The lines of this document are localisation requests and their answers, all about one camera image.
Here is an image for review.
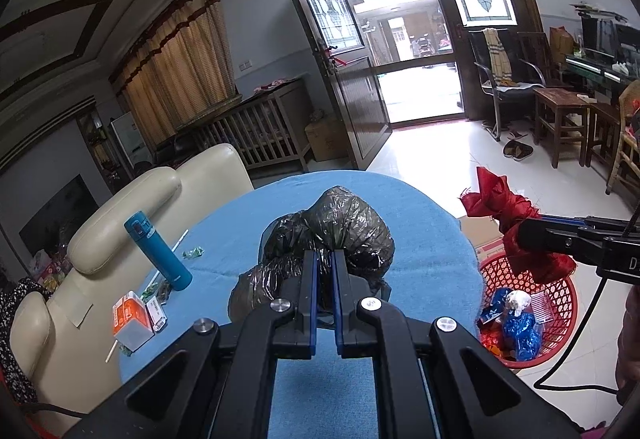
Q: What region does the black television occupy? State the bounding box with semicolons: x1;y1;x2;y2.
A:
580;16;640;65

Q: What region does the dark wooden door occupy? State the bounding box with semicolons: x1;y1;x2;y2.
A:
265;0;393;170

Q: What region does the wooden crib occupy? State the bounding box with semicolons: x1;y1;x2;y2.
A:
192;79;313;172

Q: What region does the green snack packet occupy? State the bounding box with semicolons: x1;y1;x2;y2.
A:
142;283;172;306

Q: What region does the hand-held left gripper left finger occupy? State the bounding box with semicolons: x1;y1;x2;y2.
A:
65;249;319;439

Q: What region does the metal frame chair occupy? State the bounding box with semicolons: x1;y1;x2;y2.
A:
467;28;548;142

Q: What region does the cream leather sofa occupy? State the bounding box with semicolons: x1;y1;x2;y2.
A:
10;143;255;420

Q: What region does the blue thermos bottle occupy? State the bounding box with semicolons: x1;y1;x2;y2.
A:
124;212;193;291

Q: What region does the black cable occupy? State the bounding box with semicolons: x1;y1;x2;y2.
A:
533;278;622;394

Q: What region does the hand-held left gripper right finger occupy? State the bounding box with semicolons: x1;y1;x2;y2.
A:
331;249;583;439

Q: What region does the floral cloth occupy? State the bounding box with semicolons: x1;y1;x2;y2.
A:
0;278;42;405

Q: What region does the white plastic bag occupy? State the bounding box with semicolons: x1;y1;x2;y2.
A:
505;290;532;315

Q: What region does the orange and white box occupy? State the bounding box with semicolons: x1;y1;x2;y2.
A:
112;290;155;352

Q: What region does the flat cardboard box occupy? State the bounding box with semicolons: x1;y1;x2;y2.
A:
457;214;506;265

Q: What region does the white standing air conditioner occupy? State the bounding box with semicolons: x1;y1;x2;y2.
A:
111;112;151;170

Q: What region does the red plastic bag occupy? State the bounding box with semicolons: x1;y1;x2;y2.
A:
460;166;576;285

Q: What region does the striped towel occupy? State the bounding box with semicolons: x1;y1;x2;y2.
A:
482;28;513;85

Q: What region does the tan curtain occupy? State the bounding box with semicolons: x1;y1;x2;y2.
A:
110;0;238;147

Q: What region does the brown cardboard box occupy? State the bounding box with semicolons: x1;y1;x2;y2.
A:
305;113;349;162

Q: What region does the blue plastic bag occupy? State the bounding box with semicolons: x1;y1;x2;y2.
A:
502;311;542;361

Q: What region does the black plastic bag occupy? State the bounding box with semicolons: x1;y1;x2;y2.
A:
229;186;396;326

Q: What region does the red plastic basket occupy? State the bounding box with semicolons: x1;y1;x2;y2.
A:
475;251;578;370

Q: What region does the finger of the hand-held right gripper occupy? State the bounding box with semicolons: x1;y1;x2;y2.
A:
517;220;608;266
537;215;632;234

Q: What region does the bamboo chair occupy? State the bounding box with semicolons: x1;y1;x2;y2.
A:
606;79;640;195

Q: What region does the wooden stool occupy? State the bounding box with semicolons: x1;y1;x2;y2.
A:
532;88;596;169

